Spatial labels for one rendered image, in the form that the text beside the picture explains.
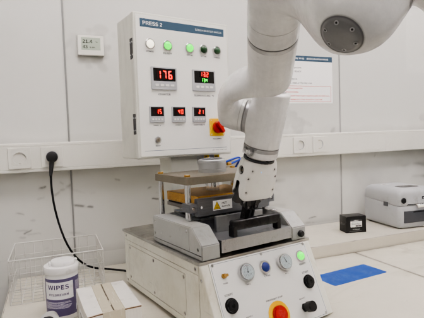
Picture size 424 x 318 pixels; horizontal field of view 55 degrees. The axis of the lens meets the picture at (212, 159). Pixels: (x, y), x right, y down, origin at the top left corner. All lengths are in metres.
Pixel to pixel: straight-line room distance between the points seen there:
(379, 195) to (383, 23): 1.49
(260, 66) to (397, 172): 1.58
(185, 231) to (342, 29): 0.63
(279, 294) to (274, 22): 0.63
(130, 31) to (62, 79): 0.42
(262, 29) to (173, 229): 0.55
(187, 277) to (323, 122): 1.16
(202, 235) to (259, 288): 0.18
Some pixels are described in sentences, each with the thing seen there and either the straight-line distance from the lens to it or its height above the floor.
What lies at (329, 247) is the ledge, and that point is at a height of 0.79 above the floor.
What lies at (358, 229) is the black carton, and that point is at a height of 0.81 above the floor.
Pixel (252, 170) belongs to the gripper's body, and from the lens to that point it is 0.94.
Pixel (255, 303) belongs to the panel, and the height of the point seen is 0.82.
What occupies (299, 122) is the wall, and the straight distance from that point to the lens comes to 1.85.
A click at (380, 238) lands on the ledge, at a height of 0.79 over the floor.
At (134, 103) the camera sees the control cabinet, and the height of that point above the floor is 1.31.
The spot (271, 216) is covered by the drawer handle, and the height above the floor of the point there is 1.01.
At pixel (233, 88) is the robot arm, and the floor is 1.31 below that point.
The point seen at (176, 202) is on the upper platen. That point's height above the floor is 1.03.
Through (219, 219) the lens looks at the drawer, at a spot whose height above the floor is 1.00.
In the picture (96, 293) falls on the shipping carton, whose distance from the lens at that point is 1.07.
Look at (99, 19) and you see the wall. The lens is 1.60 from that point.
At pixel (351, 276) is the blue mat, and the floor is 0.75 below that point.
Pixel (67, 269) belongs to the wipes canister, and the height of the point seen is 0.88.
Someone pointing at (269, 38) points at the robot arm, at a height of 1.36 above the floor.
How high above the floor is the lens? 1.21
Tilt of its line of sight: 3 degrees down
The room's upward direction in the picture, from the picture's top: 2 degrees counter-clockwise
